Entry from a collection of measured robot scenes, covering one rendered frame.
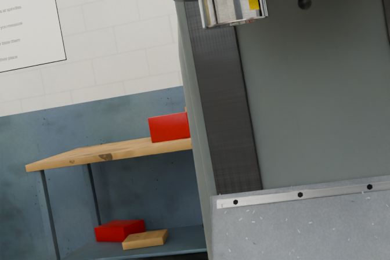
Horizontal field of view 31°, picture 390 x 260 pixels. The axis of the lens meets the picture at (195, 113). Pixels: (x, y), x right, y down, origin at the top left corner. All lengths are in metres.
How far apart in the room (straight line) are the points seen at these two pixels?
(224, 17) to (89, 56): 4.73
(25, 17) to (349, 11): 4.68
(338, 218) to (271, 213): 0.08
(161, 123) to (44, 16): 1.44
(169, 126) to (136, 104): 0.73
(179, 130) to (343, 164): 3.51
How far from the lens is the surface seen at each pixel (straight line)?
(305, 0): 0.49
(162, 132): 4.40
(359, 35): 0.86
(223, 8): 0.48
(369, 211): 0.86
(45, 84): 5.38
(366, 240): 0.86
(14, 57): 5.50
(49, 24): 5.35
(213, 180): 0.91
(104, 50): 5.15
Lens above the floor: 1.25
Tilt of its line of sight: 3 degrees down
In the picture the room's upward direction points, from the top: 10 degrees counter-clockwise
